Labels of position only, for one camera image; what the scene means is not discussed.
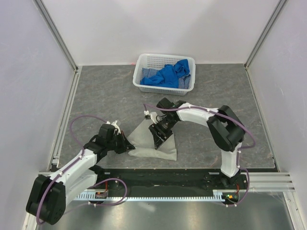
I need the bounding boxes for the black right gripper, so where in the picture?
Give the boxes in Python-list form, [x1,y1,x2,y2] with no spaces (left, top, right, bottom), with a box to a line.
[148,117,177,150]

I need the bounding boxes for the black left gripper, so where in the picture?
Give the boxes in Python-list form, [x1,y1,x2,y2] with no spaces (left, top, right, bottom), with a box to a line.
[106,130,134,154]

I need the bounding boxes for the grey cloth napkin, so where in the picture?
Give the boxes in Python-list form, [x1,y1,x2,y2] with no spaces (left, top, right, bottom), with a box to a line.
[128,119,177,161]

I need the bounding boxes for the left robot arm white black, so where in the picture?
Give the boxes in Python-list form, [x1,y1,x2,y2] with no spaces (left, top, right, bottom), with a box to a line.
[26,123,135,225]

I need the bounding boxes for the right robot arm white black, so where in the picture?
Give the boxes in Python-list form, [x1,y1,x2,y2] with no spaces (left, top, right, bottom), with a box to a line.
[144,98,246,189]

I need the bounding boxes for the blue checkered cloth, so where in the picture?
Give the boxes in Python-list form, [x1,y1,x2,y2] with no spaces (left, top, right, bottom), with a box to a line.
[140,68,191,89]

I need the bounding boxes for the blue towel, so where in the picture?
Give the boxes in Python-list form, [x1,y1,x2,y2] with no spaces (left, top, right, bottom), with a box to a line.
[141,59,190,89]

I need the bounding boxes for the white perforated plastic basket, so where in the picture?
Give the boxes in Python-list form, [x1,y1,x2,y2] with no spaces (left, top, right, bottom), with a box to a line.
[132,54,196,96]

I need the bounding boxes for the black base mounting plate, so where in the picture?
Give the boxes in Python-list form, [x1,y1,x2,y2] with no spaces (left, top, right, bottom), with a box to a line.
[97,169,248,191]

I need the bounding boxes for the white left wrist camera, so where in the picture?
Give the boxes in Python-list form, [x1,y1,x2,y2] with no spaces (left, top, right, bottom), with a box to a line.
[106,120,121,135]

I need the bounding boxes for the slotted cable duct rail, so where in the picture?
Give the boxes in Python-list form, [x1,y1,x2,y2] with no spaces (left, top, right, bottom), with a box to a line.
[75,187,236,202]

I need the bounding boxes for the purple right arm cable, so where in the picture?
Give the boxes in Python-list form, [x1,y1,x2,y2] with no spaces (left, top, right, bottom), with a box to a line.
[142,103,256,208]

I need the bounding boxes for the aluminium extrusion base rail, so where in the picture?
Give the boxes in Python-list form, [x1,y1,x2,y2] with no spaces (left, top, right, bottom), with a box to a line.
[249,172,295,192]

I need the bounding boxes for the aluminium corner frame post left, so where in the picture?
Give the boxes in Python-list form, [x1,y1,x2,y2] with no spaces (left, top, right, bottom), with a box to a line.
[33,0,79,72]

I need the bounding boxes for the aluminium corner frame post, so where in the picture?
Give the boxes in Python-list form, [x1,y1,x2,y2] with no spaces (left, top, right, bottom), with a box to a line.
[33,0,79,72]
[244,0,288,70]

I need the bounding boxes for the aluminium corner frame post right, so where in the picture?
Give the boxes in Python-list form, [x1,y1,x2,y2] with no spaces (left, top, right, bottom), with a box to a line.
[244,0,288,70]

